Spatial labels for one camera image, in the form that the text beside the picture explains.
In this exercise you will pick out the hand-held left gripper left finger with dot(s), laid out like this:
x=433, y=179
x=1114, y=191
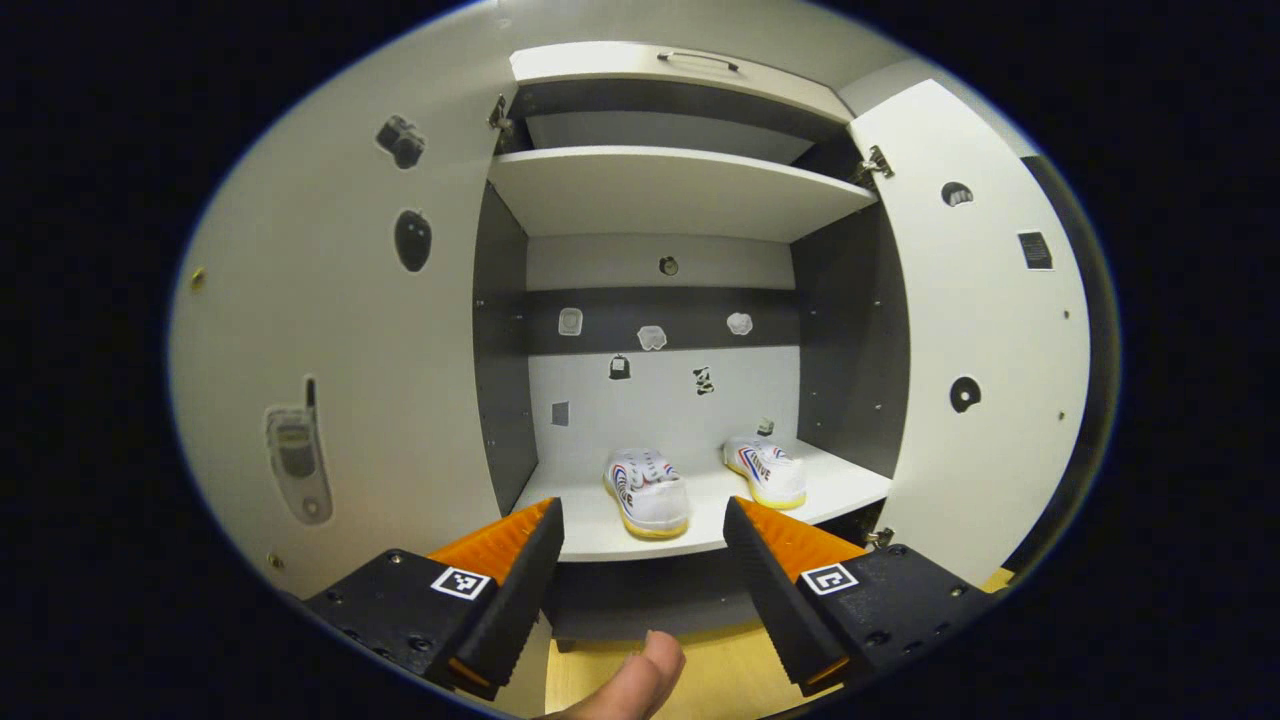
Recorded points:
x=510, y=610

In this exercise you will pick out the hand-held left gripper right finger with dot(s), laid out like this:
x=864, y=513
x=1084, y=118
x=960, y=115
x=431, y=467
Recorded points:
x=775, y=610

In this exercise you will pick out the white striped shoe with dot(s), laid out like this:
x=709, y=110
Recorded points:
x=775, y=478
x=650, y=500

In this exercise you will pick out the white shoe cabinet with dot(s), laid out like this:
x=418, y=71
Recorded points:
x=660, y=420

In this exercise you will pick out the white cabinet door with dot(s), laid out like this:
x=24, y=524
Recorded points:
x=400, y=400
x=980, y=330

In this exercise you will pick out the white cabinet drawer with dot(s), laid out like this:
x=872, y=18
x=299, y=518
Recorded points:
x=600, y=65

